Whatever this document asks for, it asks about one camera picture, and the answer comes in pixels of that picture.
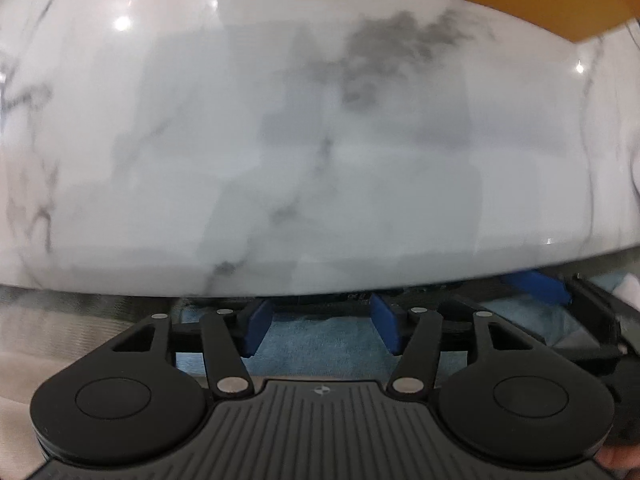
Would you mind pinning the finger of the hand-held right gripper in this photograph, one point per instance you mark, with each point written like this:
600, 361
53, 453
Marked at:
537, 287
597, 312

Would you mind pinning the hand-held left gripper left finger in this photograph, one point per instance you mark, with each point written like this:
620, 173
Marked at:
257, 327

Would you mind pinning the white cloth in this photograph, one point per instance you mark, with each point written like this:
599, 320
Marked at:
629, 295

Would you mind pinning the blue cloth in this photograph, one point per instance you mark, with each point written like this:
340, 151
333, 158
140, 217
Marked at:
320, 340

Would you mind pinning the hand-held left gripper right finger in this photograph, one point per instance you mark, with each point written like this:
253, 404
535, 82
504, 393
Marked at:
385, 322

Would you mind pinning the beige cloth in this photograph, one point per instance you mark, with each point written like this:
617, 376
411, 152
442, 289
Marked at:
30, 375

